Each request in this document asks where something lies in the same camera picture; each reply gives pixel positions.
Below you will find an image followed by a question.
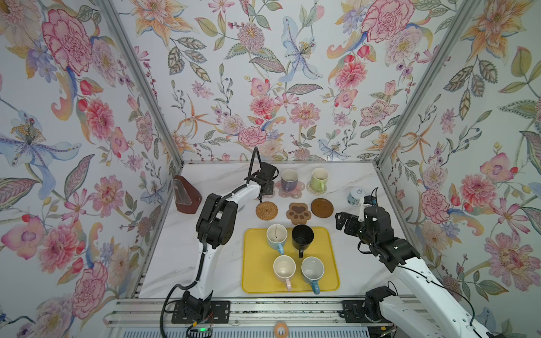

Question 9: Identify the light green mug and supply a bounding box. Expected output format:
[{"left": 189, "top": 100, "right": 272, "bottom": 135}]
[{"left": 310, "top": 168, "right": 329, "bottom": 186}]

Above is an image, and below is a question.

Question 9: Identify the white mug pink handle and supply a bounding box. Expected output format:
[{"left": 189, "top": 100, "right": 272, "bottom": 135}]
[{"left": 273, "top": 255, "right": 297, "bottom": 292}]

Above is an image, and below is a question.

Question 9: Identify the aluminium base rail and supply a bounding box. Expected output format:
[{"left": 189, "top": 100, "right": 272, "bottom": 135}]
[{"left": 104, "top": 297, "right": 445, "bottom": 333}]

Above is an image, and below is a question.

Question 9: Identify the dark brown round coaster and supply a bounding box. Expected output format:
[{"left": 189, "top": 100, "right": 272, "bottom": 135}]
[{"left": 311, "top": 198, "right": 334, "bottom": 218}]

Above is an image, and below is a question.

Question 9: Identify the orange tape roll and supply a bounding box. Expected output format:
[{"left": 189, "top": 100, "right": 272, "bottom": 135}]
[{"left": 273, "top": 322, "right": 290, "bottom": 338}]

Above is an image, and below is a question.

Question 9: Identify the tan rattan round coaster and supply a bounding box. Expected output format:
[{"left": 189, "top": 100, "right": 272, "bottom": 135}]
[{"left": 256, "top": 201, "right": 278, "bottom": 221}]

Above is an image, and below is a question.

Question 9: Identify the yellow tray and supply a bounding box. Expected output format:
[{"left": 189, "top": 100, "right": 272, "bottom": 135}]
[{"left": 242, "top": 227, "right": 340, "bottom": 294}]

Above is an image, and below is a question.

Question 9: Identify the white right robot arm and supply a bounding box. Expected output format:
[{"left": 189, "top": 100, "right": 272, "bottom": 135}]
[{"left": 335, "top": 206, "right": 495, "bottom": 337}]

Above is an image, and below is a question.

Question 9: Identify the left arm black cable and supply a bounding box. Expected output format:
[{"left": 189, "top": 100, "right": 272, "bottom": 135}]
[{"left": 159, "top": 146, "right": 263, "bottom": 338}]

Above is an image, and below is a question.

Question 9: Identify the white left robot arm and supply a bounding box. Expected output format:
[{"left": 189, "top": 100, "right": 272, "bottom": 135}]
[{"left": 183, "top": 162, "right": 279, "bottom": 310}]

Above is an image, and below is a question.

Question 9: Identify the pink flower coaster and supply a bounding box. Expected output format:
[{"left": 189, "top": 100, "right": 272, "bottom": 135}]
[{"left": 276, "top": 182, "right": 306, "bottom": 199}]

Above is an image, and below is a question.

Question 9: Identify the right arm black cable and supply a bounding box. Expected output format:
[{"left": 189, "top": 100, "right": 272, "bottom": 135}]
[{"left": 396, "top": 263, "right": 478, "bottom": 330}]

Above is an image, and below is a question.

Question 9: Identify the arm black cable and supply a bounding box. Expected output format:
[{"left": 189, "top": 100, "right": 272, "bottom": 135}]
[
  {"left": 159, "top": 146, "right": 263, "bottom": 338},
  {"left": 396, "top": 263, "right": 478, "bottom": 330}
]

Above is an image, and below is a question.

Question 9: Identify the brown paw print coaster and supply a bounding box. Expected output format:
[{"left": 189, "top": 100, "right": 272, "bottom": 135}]
[{"left": 286, "top": 203, "right": 312, "bottom": 225}]

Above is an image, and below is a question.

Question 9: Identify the white mug blue handle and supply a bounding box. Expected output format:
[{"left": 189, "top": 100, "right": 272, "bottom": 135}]
[{"left": 301, "top": 256, "right": 325, "bottom": 295}]

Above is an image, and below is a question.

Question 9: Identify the white mug purple handle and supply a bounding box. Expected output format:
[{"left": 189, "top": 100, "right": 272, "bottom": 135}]
[{"left": 281, "top": 169, "right": 299, "bottom": 193}]

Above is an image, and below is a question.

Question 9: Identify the light blue mug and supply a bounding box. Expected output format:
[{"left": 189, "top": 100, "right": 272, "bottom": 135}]
[{"left": 266, "top": 224, "right": 288, "bottom": 255}]

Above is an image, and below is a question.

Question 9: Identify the black mug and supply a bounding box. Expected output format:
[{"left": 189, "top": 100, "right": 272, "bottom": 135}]
[{"left": 292, "top": 225, "right": 314, "bottom": 259}]

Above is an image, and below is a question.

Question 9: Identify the colourful zigzag woven coaster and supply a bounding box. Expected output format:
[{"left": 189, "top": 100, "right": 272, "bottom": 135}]
[{"left": 307, "top": 183, "right": 328, "bottom": 196}]

